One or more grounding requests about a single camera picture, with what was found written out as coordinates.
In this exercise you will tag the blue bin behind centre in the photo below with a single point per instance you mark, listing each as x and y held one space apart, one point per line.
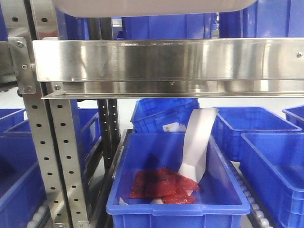
163 114

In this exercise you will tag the blue bin right middle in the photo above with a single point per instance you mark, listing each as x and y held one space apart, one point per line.
231 122

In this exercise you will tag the perforated steel shelf upright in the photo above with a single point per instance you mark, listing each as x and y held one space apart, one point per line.
35 28

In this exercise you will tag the blue bin upper shelf centre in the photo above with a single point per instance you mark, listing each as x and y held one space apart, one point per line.
182 26

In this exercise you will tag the blue bin shelf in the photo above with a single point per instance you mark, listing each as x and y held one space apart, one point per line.
264 19
182 26

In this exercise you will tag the blue bin with red bags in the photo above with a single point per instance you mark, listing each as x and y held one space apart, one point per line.
220 202

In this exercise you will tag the blue bin right front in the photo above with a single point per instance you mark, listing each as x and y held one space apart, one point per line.
273 164

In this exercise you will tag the blue bin left rear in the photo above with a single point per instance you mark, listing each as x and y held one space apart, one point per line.
88 133

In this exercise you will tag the blue bin far right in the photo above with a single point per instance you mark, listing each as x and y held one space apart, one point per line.
295 115

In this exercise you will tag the blue bin upper shelf right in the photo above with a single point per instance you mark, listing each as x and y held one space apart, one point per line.
264 19

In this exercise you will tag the blue bin left front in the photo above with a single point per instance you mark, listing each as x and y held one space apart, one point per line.
21 186

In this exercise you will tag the white paper sheet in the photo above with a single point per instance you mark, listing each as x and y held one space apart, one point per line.
196 141

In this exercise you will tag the red mesh bags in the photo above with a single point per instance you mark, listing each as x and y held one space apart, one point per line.
165 185

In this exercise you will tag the black perforated rear upright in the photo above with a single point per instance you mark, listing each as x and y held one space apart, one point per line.
101 28

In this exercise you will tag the stainless steel shelf rail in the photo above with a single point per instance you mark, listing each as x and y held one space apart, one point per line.
236 67

